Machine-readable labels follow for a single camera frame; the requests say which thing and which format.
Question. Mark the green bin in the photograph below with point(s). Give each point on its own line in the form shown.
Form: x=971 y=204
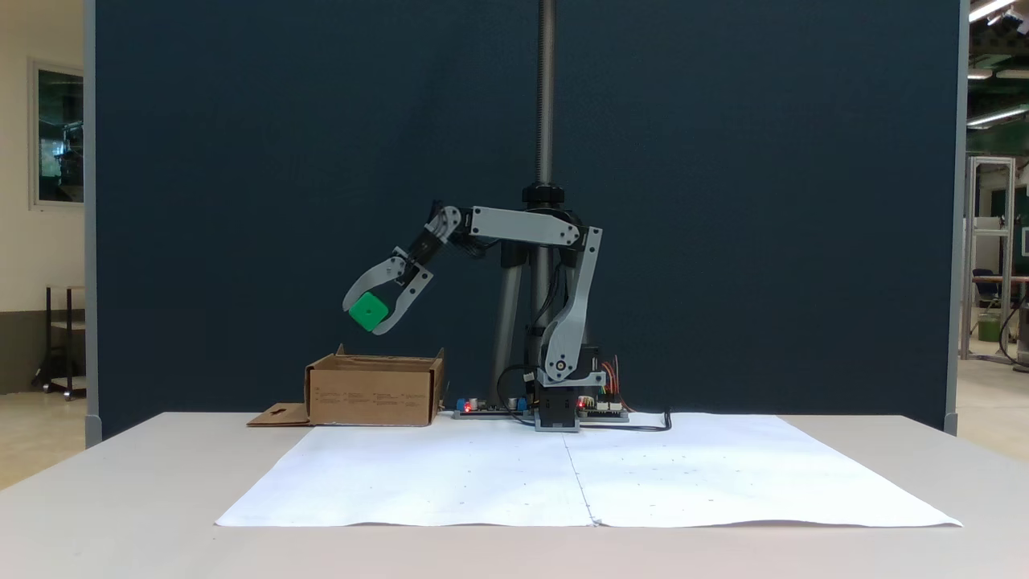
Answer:
x=989 y=328

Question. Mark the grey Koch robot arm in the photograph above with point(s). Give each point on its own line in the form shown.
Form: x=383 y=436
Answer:
x=522 y=227

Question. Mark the green die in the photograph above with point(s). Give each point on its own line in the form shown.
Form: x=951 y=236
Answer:
x=369 y=312

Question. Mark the aluminium profile frame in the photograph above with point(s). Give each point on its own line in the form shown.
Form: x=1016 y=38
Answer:
x=990 y=241

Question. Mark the white framed window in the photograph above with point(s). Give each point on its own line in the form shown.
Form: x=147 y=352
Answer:
x=60 y=137

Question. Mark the blue office chair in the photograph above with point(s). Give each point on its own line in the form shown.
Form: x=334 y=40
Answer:
x=985 y=283

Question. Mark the brown cardboard box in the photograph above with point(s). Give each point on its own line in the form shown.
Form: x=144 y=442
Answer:
x=370 y=394

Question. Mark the small motor driver board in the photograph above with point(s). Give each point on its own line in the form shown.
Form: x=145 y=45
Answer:
x=611 y=407

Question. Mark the dark blue partition panel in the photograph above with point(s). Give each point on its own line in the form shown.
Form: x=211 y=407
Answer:
x=241 y=161

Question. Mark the dark shelf cart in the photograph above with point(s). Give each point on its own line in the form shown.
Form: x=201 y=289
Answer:
x=64 y=338

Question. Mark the blue circuit board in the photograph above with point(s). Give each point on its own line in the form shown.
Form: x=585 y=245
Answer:
x=482 y=411

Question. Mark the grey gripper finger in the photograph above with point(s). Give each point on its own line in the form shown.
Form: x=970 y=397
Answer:
x=371 y=281
x=406 y=305

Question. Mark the white paper sheet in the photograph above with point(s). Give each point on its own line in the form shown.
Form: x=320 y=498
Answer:
x=418 y=482

